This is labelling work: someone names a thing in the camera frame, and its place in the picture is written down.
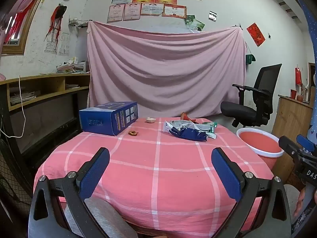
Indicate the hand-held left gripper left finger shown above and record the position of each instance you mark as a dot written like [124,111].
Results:
[95,173]

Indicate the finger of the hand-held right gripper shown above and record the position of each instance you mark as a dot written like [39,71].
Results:
[305,142]
[287,143]

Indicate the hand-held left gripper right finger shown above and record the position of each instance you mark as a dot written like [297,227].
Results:
[226,173]

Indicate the pink basin with white rim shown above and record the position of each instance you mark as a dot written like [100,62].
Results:
[257,142]

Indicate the blue snack bag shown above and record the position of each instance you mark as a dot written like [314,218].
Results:
[190,134]

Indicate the person's right hand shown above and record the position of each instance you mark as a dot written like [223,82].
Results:
[301,202]

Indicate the wooden cabinet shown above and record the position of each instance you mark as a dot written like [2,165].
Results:
[292,119]

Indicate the orange fruit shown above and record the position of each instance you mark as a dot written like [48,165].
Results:
[300,98]

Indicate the red cup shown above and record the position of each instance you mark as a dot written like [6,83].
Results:
[293,94]

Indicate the blue cardboard box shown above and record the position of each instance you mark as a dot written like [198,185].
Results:
[104,120]

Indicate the black office chair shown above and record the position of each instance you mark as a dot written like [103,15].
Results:
[241,114]

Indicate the pink checked tablecloth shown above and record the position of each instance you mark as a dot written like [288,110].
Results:
[158,173]

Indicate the red hanging ornament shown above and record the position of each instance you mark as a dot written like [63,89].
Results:
[298,76]

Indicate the red wrapper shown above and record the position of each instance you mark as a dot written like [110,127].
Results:
[187,117]

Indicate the white crumpled tissue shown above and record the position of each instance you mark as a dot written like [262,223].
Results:
[150,120]

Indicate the green hanging bag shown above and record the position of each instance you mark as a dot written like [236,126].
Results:
[249,59]

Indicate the wooden shelf desk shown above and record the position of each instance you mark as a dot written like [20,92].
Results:
[49,79]

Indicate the pile of papers in shelf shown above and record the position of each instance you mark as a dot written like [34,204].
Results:
[22,98]

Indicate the stack of books and papers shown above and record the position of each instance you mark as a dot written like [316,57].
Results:
[71,67]

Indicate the blue dotted cloth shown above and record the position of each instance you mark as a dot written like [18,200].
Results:
[310,29]

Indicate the pink hanging sheet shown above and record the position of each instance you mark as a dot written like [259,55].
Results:
[163,74]

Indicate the green landscape photo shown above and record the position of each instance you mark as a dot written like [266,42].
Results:
[199,25]
[189,19]

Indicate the red paper wall poster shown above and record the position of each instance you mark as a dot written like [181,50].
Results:
[256,34]

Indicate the white wall chart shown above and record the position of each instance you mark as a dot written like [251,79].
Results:
[50,46]
[64,44]

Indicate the small silver wall picture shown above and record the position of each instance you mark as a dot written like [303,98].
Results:
[213,15]

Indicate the wooden window frame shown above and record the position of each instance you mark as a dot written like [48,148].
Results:
[23,39]

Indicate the red tassel wall ornament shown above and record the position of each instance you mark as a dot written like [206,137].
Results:
[55,19]

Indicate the group of wall certificates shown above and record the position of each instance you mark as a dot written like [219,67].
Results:
[148,3]

